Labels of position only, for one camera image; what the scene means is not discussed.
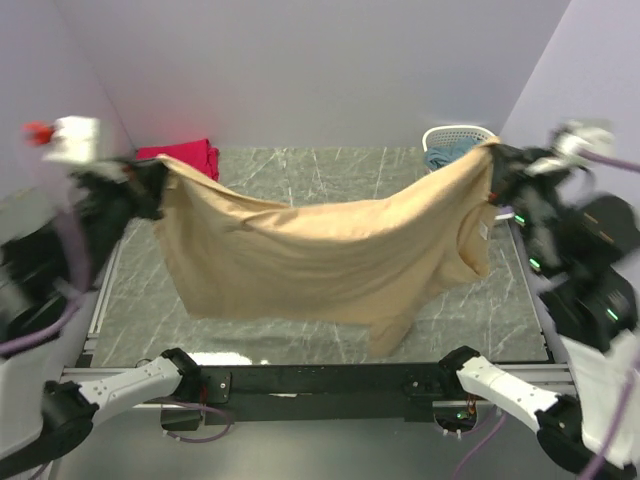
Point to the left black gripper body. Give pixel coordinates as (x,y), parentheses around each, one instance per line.
(121,200)

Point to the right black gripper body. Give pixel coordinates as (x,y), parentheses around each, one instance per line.
(513,184)

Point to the beige t-shirt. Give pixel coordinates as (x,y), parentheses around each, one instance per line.
(374,263)

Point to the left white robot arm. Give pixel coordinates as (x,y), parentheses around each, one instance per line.
(46,273)

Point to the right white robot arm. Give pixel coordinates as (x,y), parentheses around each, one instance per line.
(594,432)

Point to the folded red t-shirt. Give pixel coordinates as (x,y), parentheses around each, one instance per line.
(198,154)

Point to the blue t-shirt in basket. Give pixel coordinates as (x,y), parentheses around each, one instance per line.
(441,156)

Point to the white laundry basket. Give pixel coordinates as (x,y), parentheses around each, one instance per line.
(446,135)

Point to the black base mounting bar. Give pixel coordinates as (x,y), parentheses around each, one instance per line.
(408,391)

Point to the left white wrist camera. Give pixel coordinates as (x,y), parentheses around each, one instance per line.
(71,140)

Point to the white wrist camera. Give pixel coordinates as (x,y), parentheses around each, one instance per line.
(71,140)
(574,144)

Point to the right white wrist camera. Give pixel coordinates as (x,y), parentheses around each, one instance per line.
(574,144)

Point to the aluminium frame rail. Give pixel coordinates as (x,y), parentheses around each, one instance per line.
(136,314)

